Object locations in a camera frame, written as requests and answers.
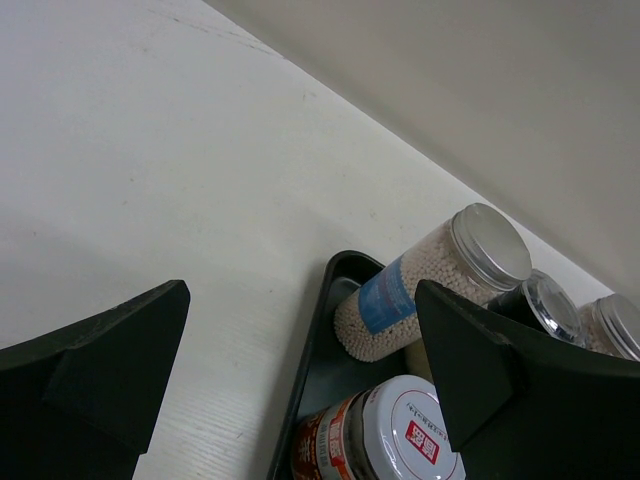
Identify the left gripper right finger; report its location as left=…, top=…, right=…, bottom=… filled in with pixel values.
left=415, top=280, right=639, bottom=479

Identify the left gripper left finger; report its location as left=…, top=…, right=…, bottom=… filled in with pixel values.
left=1, top=280, right=189, bottom=479

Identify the clear lid pepper shaker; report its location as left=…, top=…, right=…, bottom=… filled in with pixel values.
left=484, top=269, right=586, bottom=348

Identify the white lid small spice jar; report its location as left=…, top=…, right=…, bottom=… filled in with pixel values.
left=290, top=375, right=466, bottom=479

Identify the white cap blue label bottle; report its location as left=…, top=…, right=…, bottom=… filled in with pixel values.
left=578, top=294, right=639, bottom=361

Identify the silver lid salt jar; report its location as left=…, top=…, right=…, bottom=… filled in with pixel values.
left=334, top=203, right=532, bottom=362

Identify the black plastic tray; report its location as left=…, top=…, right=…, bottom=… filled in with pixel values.
left=266, top=250, right=408, bottom=479

